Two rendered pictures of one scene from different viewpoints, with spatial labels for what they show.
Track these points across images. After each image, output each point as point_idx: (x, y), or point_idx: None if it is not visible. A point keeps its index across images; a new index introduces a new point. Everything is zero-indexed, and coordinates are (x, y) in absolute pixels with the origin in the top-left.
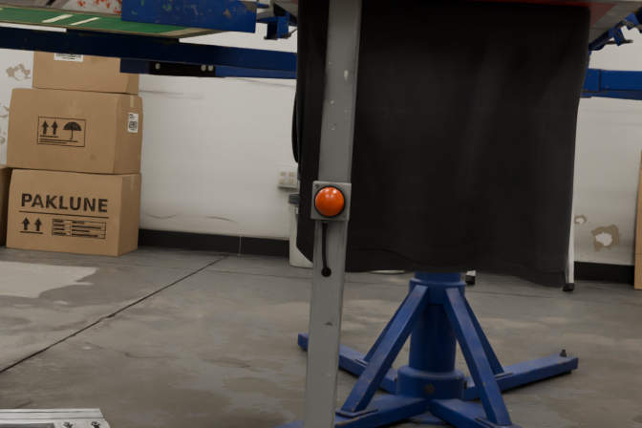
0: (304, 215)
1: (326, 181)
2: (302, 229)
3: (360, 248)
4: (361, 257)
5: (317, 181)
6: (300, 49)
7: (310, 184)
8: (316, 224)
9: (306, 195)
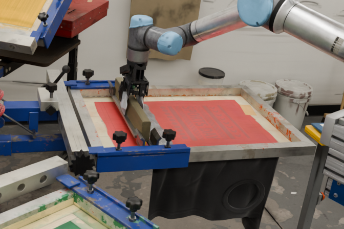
0: (259, 222)
1: (319, 192)
2: (258, 227)
3: (244, 219)
4: (244, 221)
5: (319, 193)
6: (276, 167)
7: (261, 210)
8: (316, 205)
9: (261, 215)
